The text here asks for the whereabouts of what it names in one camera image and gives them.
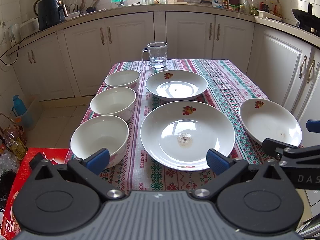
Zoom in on white bowl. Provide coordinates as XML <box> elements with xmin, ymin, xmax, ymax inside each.
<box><xmin>71</xmin><ymin>115</ymin><xmax>129</xmax><ymax>168</ymax></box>
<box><xmin>104</xmin><ymin>70</ymin><xmax>141</xmax><ymax>92</ymax></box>
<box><xmin>90</xmin><ymin>87</ymin><xmax>137</xmax><ymax>121</ymax></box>

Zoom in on large fruit plate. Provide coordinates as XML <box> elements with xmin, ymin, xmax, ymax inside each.
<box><xmin>140</xmin><ymin>101</ymin><xmax>235</xmax><ymax>171</ymax></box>

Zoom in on patterned tablecloth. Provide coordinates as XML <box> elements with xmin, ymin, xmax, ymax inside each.
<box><xmin>64</xmin><ymin>59</ymin><xmax>304</xmax><ymax>193</ymax></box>

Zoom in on oil bottle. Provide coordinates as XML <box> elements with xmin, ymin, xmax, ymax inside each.
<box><xmin>3</xmin><ymin>125</ymin><xmax>27</xmax><ymax>161</ymax></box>

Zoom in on blue thermos jug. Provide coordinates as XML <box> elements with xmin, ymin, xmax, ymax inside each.
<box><xmin>11</xmin><ymin>95</ymin><xmax>27</xmax><ymax>116</ymax></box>

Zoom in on black wok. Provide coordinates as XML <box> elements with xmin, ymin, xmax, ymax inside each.
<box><xmin>292</xmin><ymin>3</ymin><xmax>320</xmax><ymax>36</ymax></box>

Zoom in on red cardboard box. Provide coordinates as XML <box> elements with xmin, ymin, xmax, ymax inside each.
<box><xmin>1</xmin><ymin>148</ymin><xmax>68</xmax><ymax>239</ymax></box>

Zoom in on glass mug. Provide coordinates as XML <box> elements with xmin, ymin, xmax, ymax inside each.
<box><xmin>141</xmin><ymin>42</ymin><xmax>168</xmax><ymax>69</ymax></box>

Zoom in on black air fryer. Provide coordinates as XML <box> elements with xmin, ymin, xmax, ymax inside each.
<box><xmin>33</xmin><ymin>0</ymin><xmax>68</xmax><ymax>31</ymax></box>

